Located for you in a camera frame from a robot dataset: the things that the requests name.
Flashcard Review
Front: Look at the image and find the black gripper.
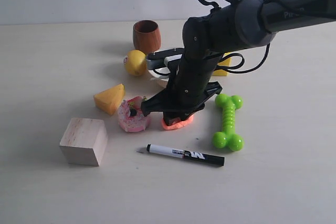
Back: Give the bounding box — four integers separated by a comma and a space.
141, 53, 223, 126

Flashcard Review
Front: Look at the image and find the orange putty blob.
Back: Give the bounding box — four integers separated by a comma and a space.
161, 114, 188, 130

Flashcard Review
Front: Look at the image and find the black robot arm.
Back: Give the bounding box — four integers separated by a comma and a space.
141, 0, 335, 126

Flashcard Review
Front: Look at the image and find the pink toy cake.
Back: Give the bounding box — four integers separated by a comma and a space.
117, 96, 151, 133

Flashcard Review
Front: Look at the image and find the white ceramic bowl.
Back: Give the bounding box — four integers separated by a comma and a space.
148, 67, 170, 88

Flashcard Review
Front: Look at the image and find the black and white marker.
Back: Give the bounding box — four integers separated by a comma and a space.
146, 144, 225, 166

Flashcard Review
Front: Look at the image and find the green bone dog toy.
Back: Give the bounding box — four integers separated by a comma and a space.
212, 94, 244, 152

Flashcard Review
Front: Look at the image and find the yellow lemon with sticker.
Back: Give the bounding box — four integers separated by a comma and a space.
123, 50, 146, 76

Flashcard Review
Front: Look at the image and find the orange cheese wedge toy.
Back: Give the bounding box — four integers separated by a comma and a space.
93, 84, 125, 115

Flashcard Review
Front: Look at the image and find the yellow foam cube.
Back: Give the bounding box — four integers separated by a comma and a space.
211, 52, 233, 77

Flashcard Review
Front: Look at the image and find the brown wooden cup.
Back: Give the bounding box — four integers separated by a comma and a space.
133, 20, 161, 55

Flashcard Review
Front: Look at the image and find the light wooden cube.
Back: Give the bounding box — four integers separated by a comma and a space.
59, 118, 108, 166

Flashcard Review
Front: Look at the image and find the black cable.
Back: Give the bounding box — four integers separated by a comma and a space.
194, 0, 271, 74

